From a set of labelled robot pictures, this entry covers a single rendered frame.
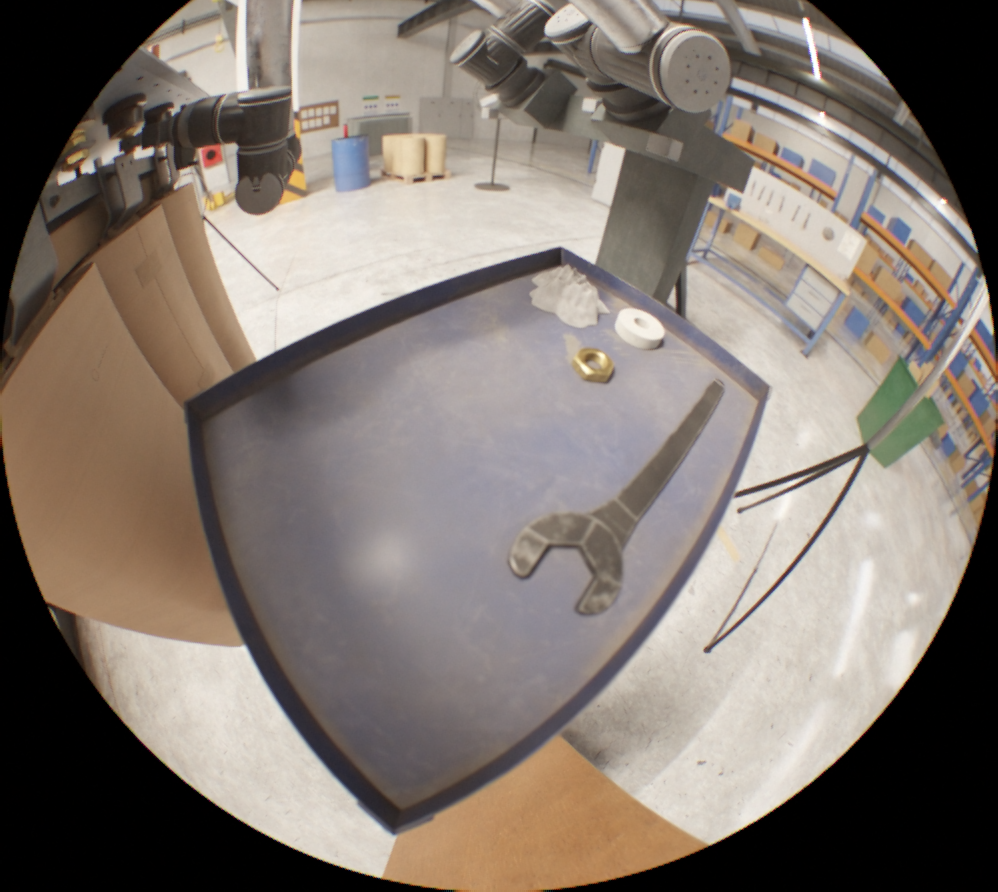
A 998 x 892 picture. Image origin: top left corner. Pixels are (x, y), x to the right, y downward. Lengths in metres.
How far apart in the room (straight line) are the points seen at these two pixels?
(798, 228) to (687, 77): 3.78
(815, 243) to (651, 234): 2.89
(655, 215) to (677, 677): 2.08
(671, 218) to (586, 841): 1.99
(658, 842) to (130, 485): 0.67
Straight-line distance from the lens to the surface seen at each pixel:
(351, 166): 5.41
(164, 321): 0.84
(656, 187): 1.87
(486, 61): 1.54
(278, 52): 0.84
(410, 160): 5.47
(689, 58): 0.73
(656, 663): 1.33
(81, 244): 0.84
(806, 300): 3.80
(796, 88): 11.86
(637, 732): 1.35
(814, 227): 4.41
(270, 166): 0.72
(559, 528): 0.26
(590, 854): 0.45
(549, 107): 1.63
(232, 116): 0.70
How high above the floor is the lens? 1.13
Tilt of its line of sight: 48 degrees down
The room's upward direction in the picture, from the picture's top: 8 degrees clockwise
